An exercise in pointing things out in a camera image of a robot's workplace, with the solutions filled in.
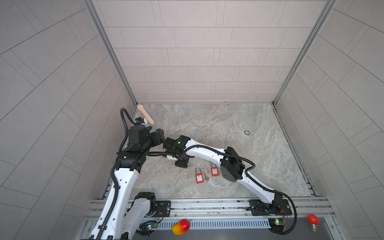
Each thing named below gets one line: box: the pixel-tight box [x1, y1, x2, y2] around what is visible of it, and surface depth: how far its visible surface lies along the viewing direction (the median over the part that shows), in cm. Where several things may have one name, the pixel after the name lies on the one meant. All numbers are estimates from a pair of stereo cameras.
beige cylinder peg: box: [137, 103, 155, 126], surface depth 108 cm
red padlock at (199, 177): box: [195, 167, 204, 184], surface depth 81 cm
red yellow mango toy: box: [172, 219, 191, 236], surface depth 65 cm
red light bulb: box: [307, 213, 320, 232], surface depth 68 cm
